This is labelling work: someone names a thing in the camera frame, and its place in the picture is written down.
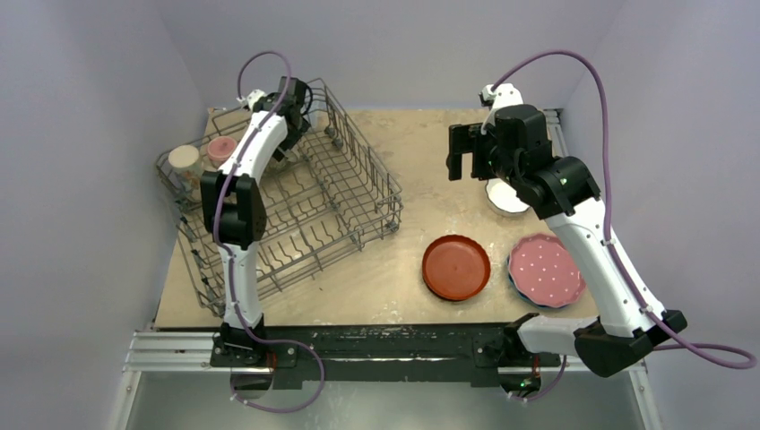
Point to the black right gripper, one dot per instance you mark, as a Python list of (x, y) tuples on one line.
[(470, 151)]

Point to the clear plastic container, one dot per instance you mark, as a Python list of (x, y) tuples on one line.
[(308, 105)]

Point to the pink patterned mug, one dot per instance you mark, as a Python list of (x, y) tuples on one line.
[(220, 149)]

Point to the grey wire dish rack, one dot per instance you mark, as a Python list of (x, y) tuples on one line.
[(338, 198)]

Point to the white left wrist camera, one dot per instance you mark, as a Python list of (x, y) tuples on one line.
[(247, 102)]

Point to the beige mug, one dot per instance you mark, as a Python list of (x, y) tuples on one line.
[(186, 163)]

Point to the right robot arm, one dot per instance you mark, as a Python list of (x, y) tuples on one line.
[(515, 148)]

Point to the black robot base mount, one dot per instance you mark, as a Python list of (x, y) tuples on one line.
[(481, 354)]

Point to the pink polka dot plate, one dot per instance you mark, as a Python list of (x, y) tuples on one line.
[(539, 245)]

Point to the white bowl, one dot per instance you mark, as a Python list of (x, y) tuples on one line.
[(503, 198)]

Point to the white floral mug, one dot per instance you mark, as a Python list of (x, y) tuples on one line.
[(281, 161)]

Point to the red-orange plate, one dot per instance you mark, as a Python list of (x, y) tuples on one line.
[(455, 268)]

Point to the blue plate under pink plate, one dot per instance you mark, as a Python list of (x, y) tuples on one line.
[(515, 291)]

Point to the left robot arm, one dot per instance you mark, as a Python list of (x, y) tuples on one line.
[(234, 212)]

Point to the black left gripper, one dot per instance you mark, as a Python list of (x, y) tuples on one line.
[(289, 142)]

